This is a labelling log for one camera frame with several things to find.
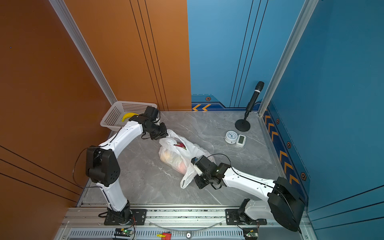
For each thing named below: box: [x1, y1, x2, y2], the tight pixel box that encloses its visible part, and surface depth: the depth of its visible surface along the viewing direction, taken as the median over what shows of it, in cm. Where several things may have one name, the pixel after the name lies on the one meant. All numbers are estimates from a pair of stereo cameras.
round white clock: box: [224, 130, 238, 144], surface depth 102 cm
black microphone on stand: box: [235, 81, 265, 132], surface depth 96 cm
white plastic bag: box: [158, 129, 215, 189], surface depth 87 cm
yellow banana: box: [121, 112, 139, 122], surface depth 118 cm
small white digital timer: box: [236, 134, 247, 148], surface depth 101 cm
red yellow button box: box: [156, 232, 172, 240], surface depth 69 cm
